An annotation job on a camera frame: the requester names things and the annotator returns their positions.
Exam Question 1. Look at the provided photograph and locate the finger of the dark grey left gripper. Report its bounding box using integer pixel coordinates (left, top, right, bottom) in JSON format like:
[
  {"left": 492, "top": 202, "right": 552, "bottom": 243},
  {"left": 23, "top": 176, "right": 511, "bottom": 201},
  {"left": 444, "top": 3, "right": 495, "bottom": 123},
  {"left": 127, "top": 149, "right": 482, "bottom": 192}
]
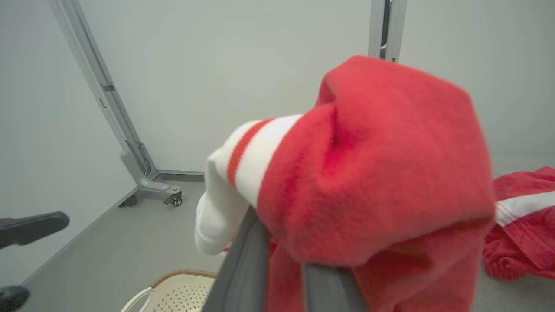
[
  {"left": 0, "top": 286, "right": 31, "bottom": 312},
  {"left": 0, "top": 211, "right": 70, "bottom": 250}
]

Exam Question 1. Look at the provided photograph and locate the red cloth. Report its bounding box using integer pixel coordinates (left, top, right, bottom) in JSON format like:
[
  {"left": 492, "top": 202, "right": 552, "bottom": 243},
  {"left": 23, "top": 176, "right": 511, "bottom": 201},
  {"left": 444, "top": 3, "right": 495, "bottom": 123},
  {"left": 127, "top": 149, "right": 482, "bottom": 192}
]
[{"left": 194, "top": 55, "right": 555, "bottom": 312}]

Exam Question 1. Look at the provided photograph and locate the grey partition post with foot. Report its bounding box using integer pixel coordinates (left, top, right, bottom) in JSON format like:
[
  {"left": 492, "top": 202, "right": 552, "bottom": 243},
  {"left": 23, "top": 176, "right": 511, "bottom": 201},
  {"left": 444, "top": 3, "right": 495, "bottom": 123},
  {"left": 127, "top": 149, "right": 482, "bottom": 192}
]
[{"left": 47, "top": 0, "right": 159, "bottom": 180}]

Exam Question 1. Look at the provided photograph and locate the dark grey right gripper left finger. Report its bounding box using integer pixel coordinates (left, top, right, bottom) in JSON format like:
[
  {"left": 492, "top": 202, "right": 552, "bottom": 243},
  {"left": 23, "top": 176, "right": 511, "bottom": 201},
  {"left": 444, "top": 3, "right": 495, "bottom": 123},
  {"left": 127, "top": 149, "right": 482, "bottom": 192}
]
[{"left": 202, "top": 207, "right": 272, "bottom": 312}]

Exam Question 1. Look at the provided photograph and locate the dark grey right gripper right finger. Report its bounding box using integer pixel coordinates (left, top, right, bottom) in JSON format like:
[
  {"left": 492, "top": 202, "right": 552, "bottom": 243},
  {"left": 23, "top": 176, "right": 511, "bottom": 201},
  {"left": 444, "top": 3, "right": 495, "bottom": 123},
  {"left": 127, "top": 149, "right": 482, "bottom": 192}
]
[{"left": 303, "top": 264, "right": 369, "bottom": 312}]

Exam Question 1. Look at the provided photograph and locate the grey metal foot bracket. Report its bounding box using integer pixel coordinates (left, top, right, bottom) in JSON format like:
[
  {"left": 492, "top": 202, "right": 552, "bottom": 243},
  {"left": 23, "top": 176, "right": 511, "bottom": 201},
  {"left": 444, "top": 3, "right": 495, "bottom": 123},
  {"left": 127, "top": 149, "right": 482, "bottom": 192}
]
[{"left": 120, "top": 149, "right": 183, "bottom": 201}]

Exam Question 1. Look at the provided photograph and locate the grey partition base rail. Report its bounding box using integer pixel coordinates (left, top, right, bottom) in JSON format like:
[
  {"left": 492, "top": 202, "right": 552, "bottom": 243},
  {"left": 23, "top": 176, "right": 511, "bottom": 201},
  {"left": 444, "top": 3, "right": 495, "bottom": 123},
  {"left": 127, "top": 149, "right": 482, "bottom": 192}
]
[{"left": 154, "top": 169, "right": 205, "bottom": 182}]

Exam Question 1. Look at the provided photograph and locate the plain grey partition post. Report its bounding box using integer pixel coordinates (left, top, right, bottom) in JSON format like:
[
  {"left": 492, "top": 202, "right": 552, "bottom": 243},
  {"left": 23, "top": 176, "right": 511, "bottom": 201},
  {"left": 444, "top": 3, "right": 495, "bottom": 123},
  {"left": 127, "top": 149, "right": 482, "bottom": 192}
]
[{"left": 368, "top": 0, "right": 408, "bottom": 64}]

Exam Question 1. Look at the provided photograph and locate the white laundry basket brown rim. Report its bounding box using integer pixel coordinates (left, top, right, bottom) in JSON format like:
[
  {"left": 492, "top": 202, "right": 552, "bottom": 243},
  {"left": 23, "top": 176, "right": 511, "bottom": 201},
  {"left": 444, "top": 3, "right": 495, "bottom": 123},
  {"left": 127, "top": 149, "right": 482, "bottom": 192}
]
[{"left": 120, "top": 269, "right": 218, "bottom": 312}]

